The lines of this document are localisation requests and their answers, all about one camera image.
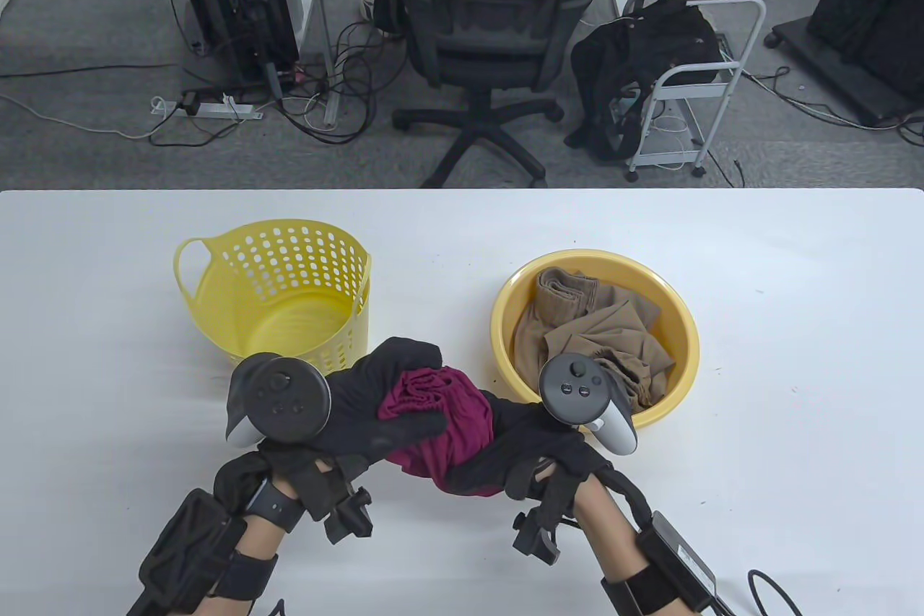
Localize black ribbed forearm pack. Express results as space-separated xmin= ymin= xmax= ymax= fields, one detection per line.
xmin=126 ymin=488 xmax=250 ymax=616

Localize black office chair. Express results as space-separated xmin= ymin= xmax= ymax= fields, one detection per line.
xmin=372 ymin=0 xmax=611 ymax=189

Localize person's right hand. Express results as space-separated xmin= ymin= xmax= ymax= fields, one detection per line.
xmin=437 ymin=391 xmax=616 ymax=501

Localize black cable on table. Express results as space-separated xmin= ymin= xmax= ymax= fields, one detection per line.
xmin=747 ymin=569 xmax=802 ymax=616

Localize person's right forearm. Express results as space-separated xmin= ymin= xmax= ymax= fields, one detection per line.
xmin=574 ymin=475 xmax=715 ymax=616

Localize person's left forearm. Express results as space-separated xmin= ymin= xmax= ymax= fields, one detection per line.
xmin=209 ymin=479 xmax=304 ymax=616

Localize yellow perforated plastic basket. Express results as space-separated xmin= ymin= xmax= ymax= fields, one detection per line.
xmin=173 ymin=220 xmax=372 ymax=370

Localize yellow plastic basin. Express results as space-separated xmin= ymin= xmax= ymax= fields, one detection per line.
xmin=490 ymin=250 xmax=700 ymax=431

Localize black forearm strap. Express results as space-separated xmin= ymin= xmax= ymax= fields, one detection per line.
xmin=603 ymin=564 xmax=687 ymax=616
xmin=217 ymin=551 xmax=279 ymax=601

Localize maroon shorts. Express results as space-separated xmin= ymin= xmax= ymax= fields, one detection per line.
xmin=377 ymin=365 xmax=495 ymax=496

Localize metal desk leg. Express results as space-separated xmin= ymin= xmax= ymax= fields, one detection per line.
xmin=303 ymin=0 xmax=341 ymax=129

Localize tangled black floor cables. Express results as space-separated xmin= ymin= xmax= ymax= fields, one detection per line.
xmin=278 ymin=9 xmax=401 ymax=145

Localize white power strip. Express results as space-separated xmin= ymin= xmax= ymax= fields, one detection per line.
xmin=152 ymin=96 xmax=264 ymax=120

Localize black forearm battery box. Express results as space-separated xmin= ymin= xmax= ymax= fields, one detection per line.
xmin=635 ymin=511 xmax=719 ymax=610

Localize black computer tower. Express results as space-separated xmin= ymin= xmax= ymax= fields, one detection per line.
xmin=160 ymin=0 xmax=300 ymax=91

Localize tan shorts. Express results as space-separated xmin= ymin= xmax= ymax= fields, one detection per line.
xmin=511 ymin=267 xmax=677 ymax=409

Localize black backpack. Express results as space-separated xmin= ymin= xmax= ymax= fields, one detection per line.
xmin=565 ymin=0 xmax=725 ymax=163

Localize black cabinet on casters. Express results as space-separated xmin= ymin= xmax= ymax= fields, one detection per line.
xmin=765 ymin=0 xmax=924 ymax=128

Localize person's left hand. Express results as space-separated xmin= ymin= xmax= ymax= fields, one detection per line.
xmin=258 ymin=337 xmax=448 ymax=476

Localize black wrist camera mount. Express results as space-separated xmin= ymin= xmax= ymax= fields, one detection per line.
xmin=318 ymin=486 xmax=375 ymax=546
xmin=511 ymin=479 xmax=578 ymax=563

